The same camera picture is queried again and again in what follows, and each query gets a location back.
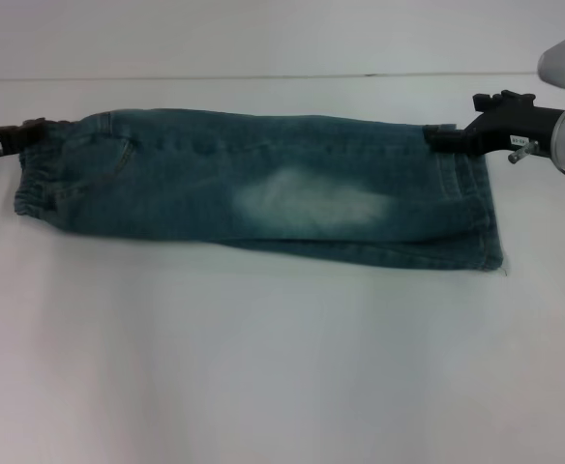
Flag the blue denim shorts with embroidery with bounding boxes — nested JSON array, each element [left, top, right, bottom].
[[14, 108, 509, 276]]

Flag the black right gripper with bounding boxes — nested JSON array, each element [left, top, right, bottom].
[[425, 89, 565, 155]]

